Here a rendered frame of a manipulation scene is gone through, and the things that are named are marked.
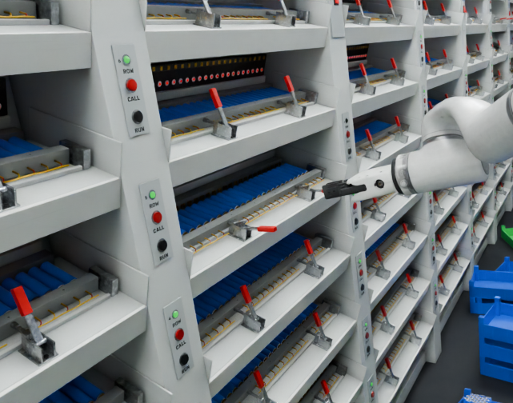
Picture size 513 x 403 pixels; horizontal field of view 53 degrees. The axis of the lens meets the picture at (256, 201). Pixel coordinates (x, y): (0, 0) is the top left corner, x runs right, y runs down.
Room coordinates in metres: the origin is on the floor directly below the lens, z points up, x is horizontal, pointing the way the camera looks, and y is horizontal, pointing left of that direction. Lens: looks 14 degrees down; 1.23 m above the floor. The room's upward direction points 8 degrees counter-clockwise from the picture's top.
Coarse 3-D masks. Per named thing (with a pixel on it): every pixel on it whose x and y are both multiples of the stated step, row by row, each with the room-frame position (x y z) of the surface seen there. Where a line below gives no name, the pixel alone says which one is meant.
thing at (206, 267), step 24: (240, 168) 1.21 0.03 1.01; (312, 168) 1.29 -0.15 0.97; (336, 168) 1.27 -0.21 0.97; (264, 216) 1.03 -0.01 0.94; (288, 216) 1.04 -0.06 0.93; (312, 216) 1.14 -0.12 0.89; (264, 240) 0.96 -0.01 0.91; (192, 264) 0.81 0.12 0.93; (216, 264) 0.83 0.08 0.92; (240, 264) 0.90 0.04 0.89; (192, 288) 0.78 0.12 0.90
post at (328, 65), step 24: (312, 0) 1.29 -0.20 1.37; (312, 48) 1.29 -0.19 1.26; (336, 48) 1.29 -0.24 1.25; (264, 72) 1.37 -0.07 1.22; (288, 72) 1.33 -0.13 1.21; (312, 72) 1.30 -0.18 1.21; (336, 72) 1.28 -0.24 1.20; (336, 120) 1.27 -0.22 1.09; (288, 144) 1.35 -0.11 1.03; (312, 144) 1.31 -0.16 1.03; (336, 144) 1.27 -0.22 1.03; (336, 216) 1.28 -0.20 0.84; (360, 216) 1.34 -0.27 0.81; (360, 240) 1.32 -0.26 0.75; (336, 288) 1.30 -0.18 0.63; (360, 312) 1.29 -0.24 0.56; (360, 336) 1.28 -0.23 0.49; (360, 360) 1.27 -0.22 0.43
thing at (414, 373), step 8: (424, 352) 1.86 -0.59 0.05; (416, 360) 1.80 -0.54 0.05; (424, 360) 1.85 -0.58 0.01; (416, 368) 1.77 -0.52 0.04; (408, 376) 1.71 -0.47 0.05; (416, 376) 1.76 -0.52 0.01; (408, 384) 1.68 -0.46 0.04; (400, 392) 1.62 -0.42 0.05; (408, 392) 1.68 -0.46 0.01; (400, 400) 1.60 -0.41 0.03
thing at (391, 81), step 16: (352, 48) 1.77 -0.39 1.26; (352, 64) 1.80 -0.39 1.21; (384, 64) 1.91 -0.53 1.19; (400, 64) 1.87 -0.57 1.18; (352, 80) 1.54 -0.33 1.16; (368, 80) 1.63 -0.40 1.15; (384, 80) 1.71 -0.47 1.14; (400, 80) 1.71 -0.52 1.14; (416, 80) 1.84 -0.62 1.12; (352, 96) 1.34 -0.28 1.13; (368, 96) 1.47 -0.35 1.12; (384, 96) 1.56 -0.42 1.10; (400, 96) 1.70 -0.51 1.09; (352, 112) 1.37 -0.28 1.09; (368, 112) 1.47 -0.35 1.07
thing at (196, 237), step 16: (304, 176) 1.22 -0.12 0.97; (272, 192) 1.10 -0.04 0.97; (288, 192) 1.14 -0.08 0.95; (240, 208) 1.00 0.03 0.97; (256, 208) 1.03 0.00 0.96; (272, 208) 1.05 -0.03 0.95; (208, 224) 0.91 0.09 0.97; (224, 224) 0.93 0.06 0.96; (192, 240) 0.85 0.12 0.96; (208, 240) 0.88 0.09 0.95
